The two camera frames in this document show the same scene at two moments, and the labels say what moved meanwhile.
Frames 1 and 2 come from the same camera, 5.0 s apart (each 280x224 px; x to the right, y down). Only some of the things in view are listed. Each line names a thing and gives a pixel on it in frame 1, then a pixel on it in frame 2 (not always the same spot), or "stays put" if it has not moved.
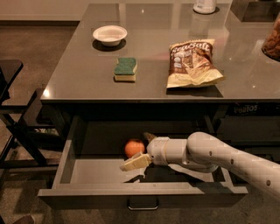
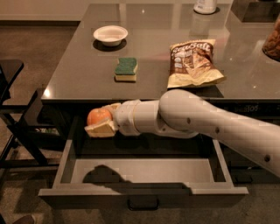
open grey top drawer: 89,172 stays put
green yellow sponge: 125,70 stays put
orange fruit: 134,147 → 98,115
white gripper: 157,150 → 124,117
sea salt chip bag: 192,64 stays put
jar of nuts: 271,45 stays put
